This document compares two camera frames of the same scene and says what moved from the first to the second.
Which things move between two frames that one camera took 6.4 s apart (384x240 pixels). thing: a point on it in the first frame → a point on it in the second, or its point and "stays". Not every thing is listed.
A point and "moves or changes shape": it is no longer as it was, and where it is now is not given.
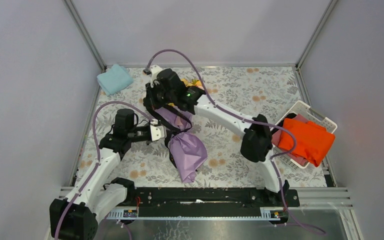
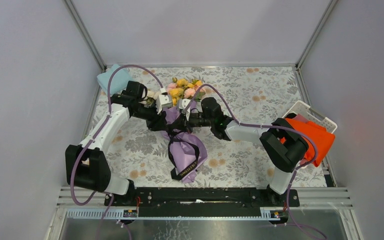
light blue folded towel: [115, 80] stays
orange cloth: [314, 141] stays
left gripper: [149, 127] → [158, 122]
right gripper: [150, 100] → [190, 123]
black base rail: [201, 202] stays
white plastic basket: [304, 110] stays
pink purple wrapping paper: [188, 152] moves or changes shape
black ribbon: [169, 130] moves or changes shape
